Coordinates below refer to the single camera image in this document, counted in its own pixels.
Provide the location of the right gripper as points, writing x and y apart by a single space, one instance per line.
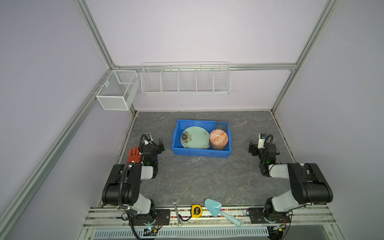
253 148

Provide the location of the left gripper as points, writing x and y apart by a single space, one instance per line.
159 147

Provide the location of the green pineapple plate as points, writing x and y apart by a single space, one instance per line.
195 138

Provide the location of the orange blue patterned bowl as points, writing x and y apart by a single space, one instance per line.
219 138

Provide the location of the red striped bowl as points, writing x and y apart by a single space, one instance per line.
218 148

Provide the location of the green glass cup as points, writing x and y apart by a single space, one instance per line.
222 125

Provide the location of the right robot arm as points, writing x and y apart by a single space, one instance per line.
308 186

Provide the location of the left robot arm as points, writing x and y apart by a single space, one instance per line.
122 188

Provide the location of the blue plastic bin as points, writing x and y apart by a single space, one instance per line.
207 125

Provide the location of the orange work glove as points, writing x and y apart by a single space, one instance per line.
134 155

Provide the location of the white mesh box basket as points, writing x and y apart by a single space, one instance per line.
118 91

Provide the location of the yellow tape measure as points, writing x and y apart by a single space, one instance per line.
196 211

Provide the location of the teal garden trowel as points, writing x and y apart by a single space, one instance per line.
215 208

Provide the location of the silver wrench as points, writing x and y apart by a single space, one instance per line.
179 224

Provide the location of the white vent grille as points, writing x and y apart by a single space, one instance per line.
182 233

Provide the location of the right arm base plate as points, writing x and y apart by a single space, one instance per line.
258 215

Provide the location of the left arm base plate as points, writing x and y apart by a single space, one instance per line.
158 217

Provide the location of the white wire shelf basket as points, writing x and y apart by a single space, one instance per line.
186 78

